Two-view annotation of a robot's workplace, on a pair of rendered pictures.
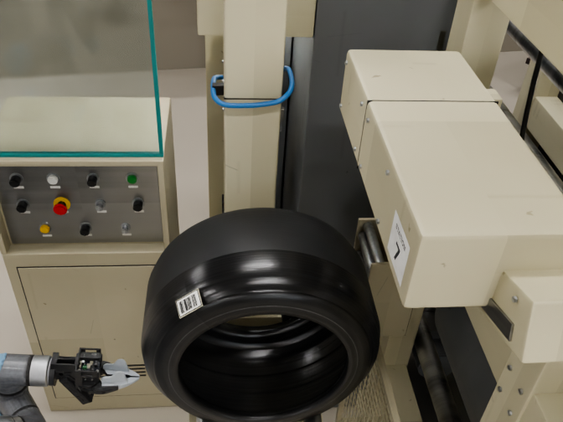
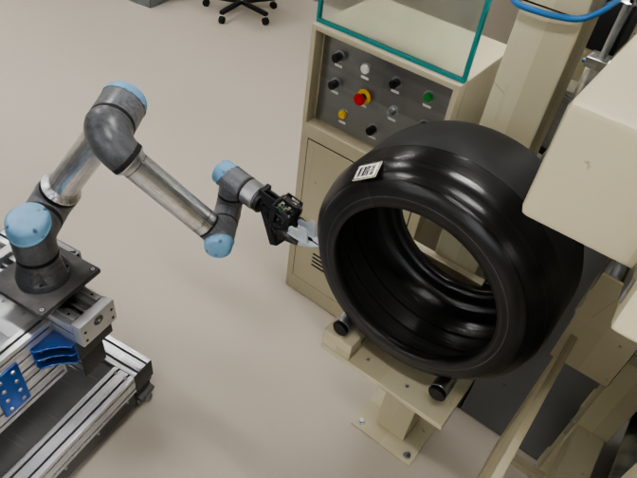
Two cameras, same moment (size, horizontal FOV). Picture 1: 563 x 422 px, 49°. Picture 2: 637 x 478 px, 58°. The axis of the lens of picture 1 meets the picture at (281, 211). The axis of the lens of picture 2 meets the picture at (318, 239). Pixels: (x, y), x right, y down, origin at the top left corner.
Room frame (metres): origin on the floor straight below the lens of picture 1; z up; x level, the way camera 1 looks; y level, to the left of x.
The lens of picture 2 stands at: (0.08, -0.35, 2.05)
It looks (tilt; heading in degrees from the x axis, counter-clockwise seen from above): 43 degrees down; 39
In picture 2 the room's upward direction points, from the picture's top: 9 degrees clockwise
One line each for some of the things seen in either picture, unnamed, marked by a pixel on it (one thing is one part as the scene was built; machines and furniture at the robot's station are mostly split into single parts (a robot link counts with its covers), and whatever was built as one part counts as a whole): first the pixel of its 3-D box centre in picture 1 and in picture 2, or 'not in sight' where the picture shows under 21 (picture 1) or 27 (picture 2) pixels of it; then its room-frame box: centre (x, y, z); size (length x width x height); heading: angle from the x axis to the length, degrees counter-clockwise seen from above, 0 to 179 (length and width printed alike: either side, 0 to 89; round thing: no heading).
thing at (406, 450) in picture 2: not in sight; (397, 418); (1.29, 0.09, 0.01); 0.27 x 0.27 x 0.02; 7
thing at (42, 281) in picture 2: not in sight; (40, 263); (0.43, 0.95, 0.77); 0.15 x 0.15 x 0.10
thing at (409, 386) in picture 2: not in sight; (413, 340); (1.04, 0.04, 0.80); 0.37 x 0.36 x 0.02; 97
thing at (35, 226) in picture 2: not in sight; (31, 231); (0.44, 0.95, 0.88); 0.13 x 0.12 x 0.14; 42
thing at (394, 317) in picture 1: (382, 277); (616, 309); (1.31, -0.31, 1.05); 0.20 x 0.15 x 0.30; 7
